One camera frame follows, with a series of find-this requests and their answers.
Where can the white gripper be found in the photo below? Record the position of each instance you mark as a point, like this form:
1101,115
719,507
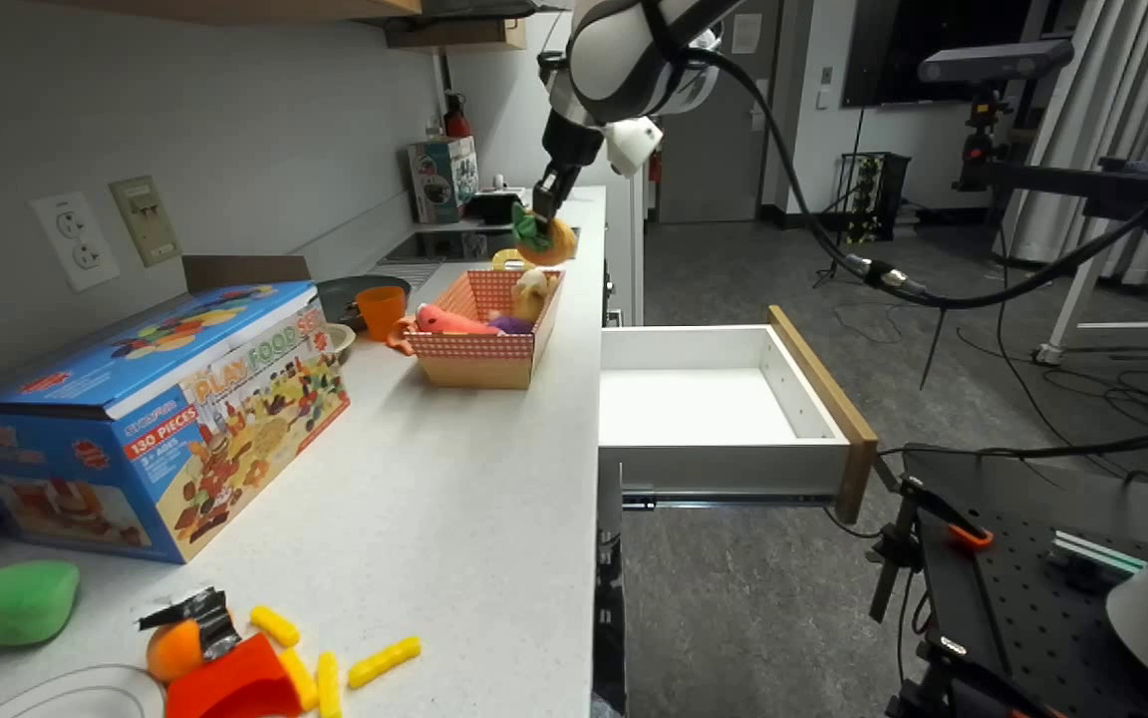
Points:
566,148

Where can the checkered toy basket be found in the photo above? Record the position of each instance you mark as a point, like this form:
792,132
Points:
480,362

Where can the red carrot plush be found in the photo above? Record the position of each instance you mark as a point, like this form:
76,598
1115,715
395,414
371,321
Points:
441,321

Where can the wooden front drawer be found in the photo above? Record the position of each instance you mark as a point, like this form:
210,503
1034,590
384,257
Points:
728,414

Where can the orange pineapple plush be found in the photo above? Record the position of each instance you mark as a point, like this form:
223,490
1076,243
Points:
545,243

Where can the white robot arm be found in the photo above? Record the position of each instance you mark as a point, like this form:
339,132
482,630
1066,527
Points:
618,74

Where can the yellow banana plush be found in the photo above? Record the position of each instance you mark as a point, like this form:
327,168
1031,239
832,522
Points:
533,294

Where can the purple eggplant plush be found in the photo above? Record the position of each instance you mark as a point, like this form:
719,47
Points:
506,325

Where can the yellow plush fry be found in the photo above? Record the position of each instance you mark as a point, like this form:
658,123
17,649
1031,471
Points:
379,663

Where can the orange plush ball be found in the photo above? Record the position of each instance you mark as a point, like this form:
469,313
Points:
171,653

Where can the green plush toy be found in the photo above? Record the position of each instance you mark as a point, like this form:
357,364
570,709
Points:
36,599

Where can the black small pot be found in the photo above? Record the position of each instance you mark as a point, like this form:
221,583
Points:
493,211

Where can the black induction cooktop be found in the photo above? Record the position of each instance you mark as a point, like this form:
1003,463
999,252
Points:
446,251

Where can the teal product box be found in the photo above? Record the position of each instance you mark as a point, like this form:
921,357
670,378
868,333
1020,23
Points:
445,173

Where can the orange toy cup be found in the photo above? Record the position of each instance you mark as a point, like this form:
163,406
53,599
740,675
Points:
379,308

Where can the dark grey bowl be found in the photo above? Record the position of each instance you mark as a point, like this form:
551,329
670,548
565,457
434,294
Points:
339,296

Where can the blue toy food box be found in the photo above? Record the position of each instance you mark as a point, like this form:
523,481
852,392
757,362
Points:
159,431

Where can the black perforated robot table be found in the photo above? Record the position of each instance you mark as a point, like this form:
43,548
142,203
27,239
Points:
1063,540

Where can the white plate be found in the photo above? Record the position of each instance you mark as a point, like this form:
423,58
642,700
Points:
97,693

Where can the beige wall switch plate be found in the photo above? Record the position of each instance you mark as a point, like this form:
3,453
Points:
143,223

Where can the white wall outlet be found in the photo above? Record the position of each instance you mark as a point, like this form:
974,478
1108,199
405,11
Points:
76,243

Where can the black camera tripod stand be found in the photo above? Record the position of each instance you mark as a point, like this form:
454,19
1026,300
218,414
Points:
933,536

